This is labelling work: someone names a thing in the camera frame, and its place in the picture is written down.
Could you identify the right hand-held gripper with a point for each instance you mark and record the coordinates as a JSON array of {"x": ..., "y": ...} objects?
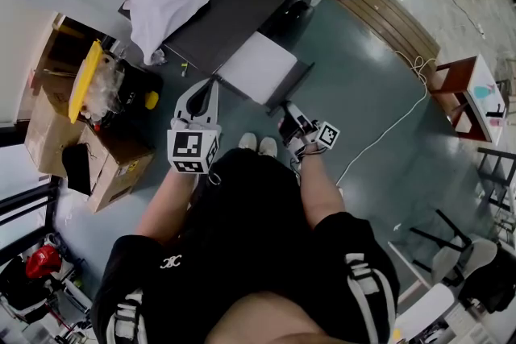
[{"x": 327, "y": 135}]

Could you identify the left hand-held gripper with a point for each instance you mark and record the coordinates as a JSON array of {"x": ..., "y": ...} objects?
[{"x": 187, "y": 145}]

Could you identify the white detergent drawer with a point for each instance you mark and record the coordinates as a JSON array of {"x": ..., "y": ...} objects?
[{"x": 258, "y": 64}]

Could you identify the person's left forearm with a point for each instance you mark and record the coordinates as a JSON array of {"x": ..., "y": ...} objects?
[{"x": 167, "y": 205}]

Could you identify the person's right forearm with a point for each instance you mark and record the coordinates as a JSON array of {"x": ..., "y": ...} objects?
[{"x": 320, "y": 189}]

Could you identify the black washing machine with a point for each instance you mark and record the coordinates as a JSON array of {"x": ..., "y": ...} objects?
[{"x": 250, "y": 0}]

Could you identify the large open cardboard box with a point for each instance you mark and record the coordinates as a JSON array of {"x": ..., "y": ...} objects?
[{"x": 48, "y": 125}]

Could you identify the small yellow-tipped tool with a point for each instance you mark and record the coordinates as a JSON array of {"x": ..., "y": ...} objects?
[{"x": 184, "y": 69}]

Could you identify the person's white right shoe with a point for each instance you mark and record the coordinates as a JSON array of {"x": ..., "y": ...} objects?
[{"x": 268, "y": 147}]

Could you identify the person's white shoe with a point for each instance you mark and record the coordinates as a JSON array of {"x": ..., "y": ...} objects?
[
  {"x": 268, "y": 147},
  {"x": 247, "y": 142}
]

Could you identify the person's white left shoe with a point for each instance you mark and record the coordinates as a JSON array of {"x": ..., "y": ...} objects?
[{"x": 247, "y": 142}]

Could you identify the black toolbox yellow lid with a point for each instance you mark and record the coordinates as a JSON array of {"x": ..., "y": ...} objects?
[{"x": 129, "y": 92}]

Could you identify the white crumpled cloth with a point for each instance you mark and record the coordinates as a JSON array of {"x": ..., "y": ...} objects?
[{"x": 167, "y": 0}]

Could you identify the small cardboard box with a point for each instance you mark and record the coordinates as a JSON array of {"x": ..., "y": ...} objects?
[{"x": 121, "y": 173}]

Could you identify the wooden slatted board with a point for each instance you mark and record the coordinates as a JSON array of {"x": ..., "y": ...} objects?
[{"x": 387, "y": 20}]

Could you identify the person's black clothing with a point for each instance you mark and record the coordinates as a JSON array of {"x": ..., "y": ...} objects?
[{"x": 250, "y": 237}]

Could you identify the black cloth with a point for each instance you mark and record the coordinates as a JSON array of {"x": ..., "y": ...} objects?
[{"x": 77, "y": 169}]

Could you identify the red wooden stool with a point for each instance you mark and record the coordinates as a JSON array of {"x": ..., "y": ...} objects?
[{"x": 471, "y": 96}]

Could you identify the black metal rack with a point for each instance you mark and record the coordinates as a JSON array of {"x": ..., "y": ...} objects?
[{"x": 24, "y": 209}]

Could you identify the black chair white seat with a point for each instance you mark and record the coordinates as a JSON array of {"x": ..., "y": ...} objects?
[{"x": 455, "y": 254}]

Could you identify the red bag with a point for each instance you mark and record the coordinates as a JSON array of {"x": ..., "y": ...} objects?
[{"x": 43, "y": 262}]

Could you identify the white table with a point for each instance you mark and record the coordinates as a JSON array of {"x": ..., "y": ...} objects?
[{"x": 423, "y": 314}]

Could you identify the black bag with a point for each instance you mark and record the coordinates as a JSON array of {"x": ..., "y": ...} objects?
[{"x": 489, "y": 286}]

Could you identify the black metal frame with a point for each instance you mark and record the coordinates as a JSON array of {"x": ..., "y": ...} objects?
[{"x": 498, "y": 177}]

